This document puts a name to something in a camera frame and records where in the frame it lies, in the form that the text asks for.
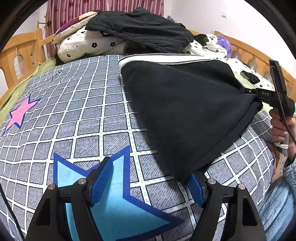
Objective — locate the person's right hand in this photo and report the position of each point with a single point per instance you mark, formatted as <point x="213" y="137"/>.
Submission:
<point x="279" y="131"/>

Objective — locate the black phone on mount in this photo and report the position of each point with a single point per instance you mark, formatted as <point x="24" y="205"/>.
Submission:
<point x="278" y="80"/>

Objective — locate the purple plush toy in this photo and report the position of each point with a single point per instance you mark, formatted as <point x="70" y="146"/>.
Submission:
<point x="224" y="43"/>

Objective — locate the white floral pillow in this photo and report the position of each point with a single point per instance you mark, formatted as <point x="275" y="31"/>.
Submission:
<point x="85" y="43"/>

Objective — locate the wooden bed frame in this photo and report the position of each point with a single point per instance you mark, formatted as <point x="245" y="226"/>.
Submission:
<point x="21" y="56"/>

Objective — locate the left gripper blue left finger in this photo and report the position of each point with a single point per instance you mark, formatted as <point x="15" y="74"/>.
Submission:
<point x="98" y="179"/>

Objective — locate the black garment on pillows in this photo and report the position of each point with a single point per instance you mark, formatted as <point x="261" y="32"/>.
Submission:
<point x="149" y="30"/>

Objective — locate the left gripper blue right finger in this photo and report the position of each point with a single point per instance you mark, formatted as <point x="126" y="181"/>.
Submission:
<point x="197" y="187"/>

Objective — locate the white floral quilt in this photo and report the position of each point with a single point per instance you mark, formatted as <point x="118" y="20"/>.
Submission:
<point x="206" y="45"/>

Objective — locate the purple patterned pillow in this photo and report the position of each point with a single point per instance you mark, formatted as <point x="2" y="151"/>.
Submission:
<point x="73" y="26"/>

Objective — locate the maroon curtain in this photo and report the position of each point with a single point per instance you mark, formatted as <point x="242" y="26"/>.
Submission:
<point x="63" y="14"/>

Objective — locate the grey checked bed sheet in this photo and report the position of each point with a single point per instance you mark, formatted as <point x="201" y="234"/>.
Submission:
<point x="83" y="114"/>

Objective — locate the black pants with white stripe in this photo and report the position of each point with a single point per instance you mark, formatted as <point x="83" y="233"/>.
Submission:
<point x="192" y="107"/>

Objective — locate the light blue fleece sleeve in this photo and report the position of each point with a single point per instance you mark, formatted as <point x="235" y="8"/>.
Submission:
<point x="278" y="210"/>

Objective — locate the green blanket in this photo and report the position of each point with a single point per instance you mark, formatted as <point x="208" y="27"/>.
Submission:
<point x="14" y="93"/>

